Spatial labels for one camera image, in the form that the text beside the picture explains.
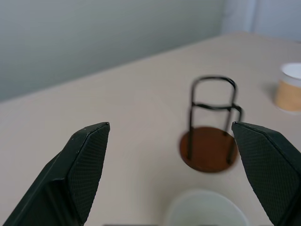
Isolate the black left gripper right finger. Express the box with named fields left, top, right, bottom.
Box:
left=231, top=121, right=301, bottom=226

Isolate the black wire cup holder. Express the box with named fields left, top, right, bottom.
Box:
left=179, top=75, right=245, bottom=173

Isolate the white paper cup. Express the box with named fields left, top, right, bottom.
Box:
left=163, top=189, right=249, bottom=226

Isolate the brown paper cup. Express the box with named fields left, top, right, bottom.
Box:
left=273, top=62, right=301, bottom=115

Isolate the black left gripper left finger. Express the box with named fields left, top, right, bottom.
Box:
left=3, top=121, right=111, bottom=226

